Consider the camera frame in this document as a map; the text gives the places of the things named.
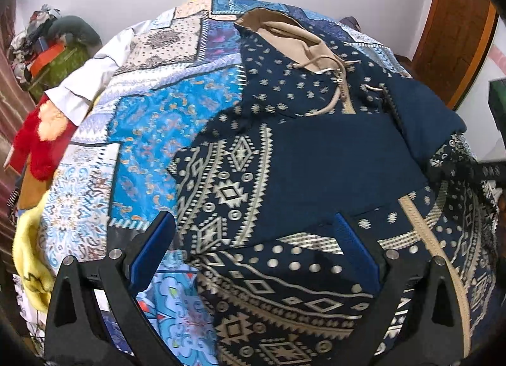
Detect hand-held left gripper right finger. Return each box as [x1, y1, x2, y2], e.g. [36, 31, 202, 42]
[333, 212, 473, 366]

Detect wooden door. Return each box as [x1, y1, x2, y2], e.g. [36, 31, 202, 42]
[411, 0, 499, 109]

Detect yellow blanket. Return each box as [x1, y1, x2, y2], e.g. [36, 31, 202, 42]
[12, 192, 56, 311]

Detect white cloth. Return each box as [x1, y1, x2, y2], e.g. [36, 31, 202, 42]
[45, 20, 159, 125]

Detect orange box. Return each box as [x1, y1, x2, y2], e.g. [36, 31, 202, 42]
[31, 44, 66, 76]

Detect dark green box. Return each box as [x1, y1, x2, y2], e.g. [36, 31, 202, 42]
[488, 77, 506, 133]

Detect brown cloth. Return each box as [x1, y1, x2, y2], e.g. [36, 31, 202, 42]
[18, 170, 52, 208]

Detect striped curtain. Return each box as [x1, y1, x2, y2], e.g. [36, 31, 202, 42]
[0, 2, 40, 232]

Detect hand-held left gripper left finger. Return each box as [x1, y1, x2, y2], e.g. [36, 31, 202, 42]
[43, 210, 186, 366]

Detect pile of clothes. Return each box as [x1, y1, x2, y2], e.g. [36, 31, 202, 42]
[8, 4, 60, 82]

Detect blue patchwork bedspread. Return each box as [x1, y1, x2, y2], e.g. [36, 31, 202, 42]
[40, 0, 420, 366]

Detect navy patterned hoodie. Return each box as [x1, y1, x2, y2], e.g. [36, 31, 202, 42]
[168, 8, 504, 366]

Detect red plush toy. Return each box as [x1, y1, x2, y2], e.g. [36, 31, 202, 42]
[4, 97, 77, 181]

